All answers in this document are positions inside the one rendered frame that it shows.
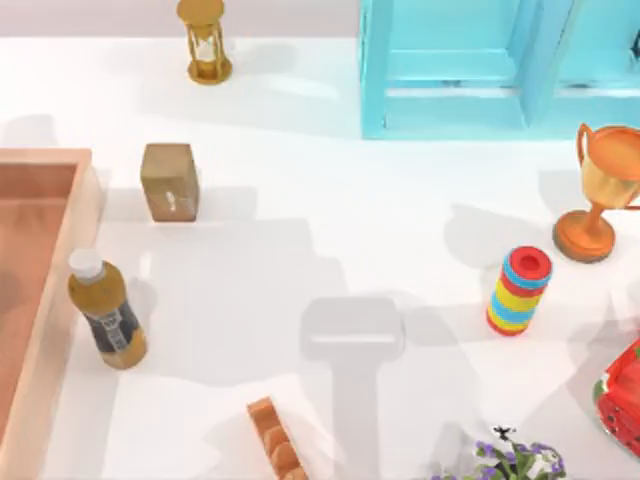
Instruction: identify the stack of coloured rings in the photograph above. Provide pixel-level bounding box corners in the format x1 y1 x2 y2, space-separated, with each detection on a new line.
486 245 554 339

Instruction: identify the amber bottle white cap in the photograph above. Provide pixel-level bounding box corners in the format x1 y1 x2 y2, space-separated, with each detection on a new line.
67 248 149 370

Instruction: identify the orange egg tray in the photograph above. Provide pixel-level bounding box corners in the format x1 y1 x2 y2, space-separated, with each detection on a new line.
246 396 309 480

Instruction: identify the salmon shallow box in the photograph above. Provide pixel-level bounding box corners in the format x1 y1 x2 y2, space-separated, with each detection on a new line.
0 147 102 480

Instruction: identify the purple flower plant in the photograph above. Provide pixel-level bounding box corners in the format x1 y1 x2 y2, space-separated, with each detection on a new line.
462 424 569 480

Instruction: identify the brown wooden block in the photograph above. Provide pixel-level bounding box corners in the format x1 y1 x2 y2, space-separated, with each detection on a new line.
139 143 201 223

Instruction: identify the orange gold trophy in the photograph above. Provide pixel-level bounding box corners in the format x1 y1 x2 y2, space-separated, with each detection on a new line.
552 123 640 263

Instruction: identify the golden hourglass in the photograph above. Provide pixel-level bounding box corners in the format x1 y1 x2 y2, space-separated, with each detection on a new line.
176 0 234 85

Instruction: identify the light blue rack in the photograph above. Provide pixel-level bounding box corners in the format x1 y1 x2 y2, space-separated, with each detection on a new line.
357 0 640 141

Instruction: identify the red box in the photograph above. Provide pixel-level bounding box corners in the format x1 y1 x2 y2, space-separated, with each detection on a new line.
592 337 640 442

